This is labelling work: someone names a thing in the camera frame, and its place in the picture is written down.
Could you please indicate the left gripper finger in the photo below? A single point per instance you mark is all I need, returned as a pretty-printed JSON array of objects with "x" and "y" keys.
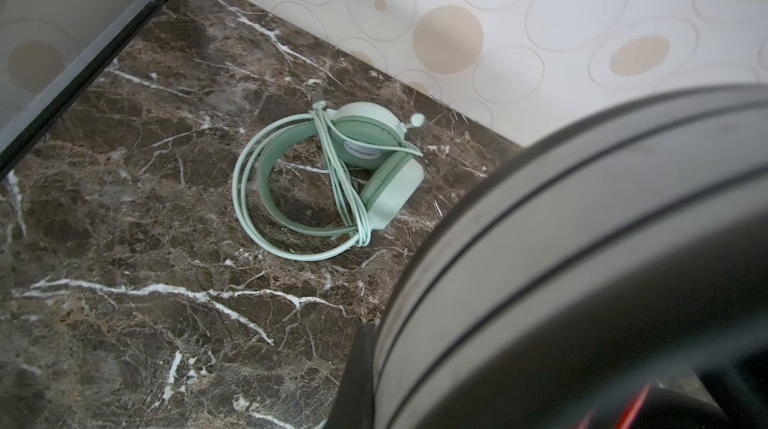
[{"x": 353, "y": 406}]

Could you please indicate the mint green wired headphones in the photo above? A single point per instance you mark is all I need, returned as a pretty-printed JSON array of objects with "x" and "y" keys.
[{"x": 373, "y": 171}]

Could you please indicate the white black red-cabled headphones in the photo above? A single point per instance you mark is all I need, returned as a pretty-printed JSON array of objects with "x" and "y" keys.
[{"x": 629, "y": 244}]

